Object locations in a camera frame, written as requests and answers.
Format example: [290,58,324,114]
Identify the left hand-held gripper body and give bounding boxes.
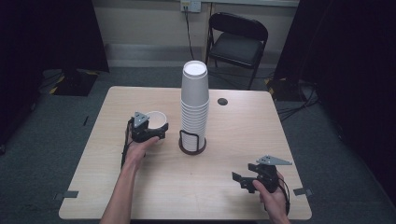
[130,111,151,144]

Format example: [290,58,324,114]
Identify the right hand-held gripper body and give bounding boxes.
[256,155,293,194]

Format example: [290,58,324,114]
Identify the single white paper cup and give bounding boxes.
[144,110,168,145]

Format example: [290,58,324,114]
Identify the black wire cup holder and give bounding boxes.
[178,130,207,156]

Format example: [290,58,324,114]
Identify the stack of white paper cups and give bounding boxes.
[179,60,210,152]

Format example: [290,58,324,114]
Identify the person's left hand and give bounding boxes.
[124,130,161,171]

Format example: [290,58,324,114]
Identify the person's right hand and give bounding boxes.
[252,172,289,217]

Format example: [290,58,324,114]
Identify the grey tape strip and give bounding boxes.
[53,189,79,201]
[292,187,314,197]

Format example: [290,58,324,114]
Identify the black folding chair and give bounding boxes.
[205,11,269,91]

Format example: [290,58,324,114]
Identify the black curtain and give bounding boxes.
[274,0,396,199]
[0,0,110,147]

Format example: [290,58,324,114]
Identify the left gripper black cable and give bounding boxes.
[120,119,134,169]

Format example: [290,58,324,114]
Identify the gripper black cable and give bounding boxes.
[276,177,291,216]
[120,119,134,169]

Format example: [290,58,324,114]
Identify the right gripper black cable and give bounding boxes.
[276,177,291,216]

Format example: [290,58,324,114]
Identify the black floor cables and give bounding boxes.
[268,77,321,123]

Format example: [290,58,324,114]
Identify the black stand base plate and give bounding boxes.
[40,68,101,97]

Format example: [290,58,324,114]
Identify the black power cable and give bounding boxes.
[184,6,194,61]

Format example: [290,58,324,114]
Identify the white wall socket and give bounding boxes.
[180,0,203,14]

